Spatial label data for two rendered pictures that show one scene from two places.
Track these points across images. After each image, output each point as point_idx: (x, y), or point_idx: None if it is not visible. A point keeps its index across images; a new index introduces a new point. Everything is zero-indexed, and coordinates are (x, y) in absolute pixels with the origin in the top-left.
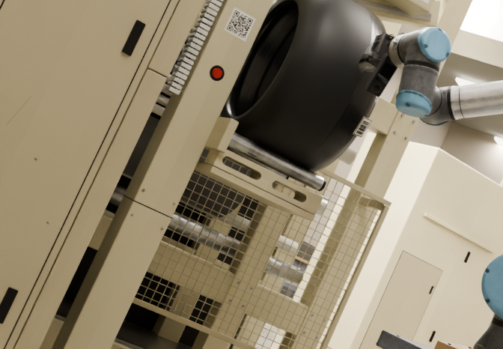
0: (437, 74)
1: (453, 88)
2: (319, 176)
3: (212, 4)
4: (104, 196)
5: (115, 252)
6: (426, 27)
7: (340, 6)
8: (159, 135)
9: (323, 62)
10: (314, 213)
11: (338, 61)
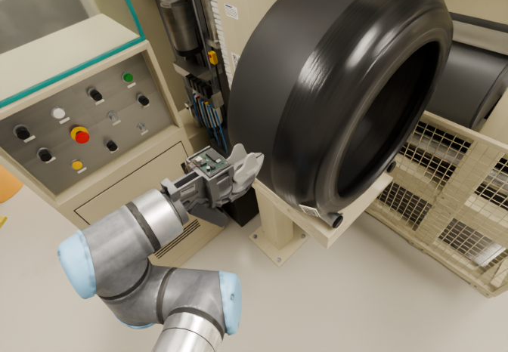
0: (109, 302)
1: (165, 322)
2: (329, 217)
3: (223, 50)
4: None
5: (258, 198)
6: (77, 231)
7: (255, 55)
8: None
9: (234, 143)
10: (325, 245)
11: (245, 144)
